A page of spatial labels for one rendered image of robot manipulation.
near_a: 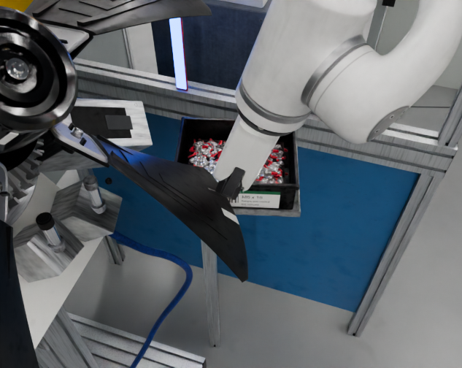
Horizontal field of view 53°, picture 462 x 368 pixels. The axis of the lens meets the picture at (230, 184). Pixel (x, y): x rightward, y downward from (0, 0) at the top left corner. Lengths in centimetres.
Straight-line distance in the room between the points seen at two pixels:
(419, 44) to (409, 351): 135
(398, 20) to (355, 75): 205
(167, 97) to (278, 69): 60
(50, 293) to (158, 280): 99
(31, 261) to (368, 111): 46
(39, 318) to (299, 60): 51
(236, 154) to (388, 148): 50
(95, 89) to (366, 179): 63
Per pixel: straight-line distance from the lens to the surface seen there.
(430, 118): 243
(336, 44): 42
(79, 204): 69
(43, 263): 65
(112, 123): 70
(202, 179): 70
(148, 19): 63
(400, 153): 97
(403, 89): 41
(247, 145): 51
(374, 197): 109
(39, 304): 74
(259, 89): 47
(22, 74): 47
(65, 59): 50
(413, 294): 177
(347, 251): 127
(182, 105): 102
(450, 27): 42
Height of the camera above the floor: 147
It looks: 49 degrees down
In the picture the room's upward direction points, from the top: straight up
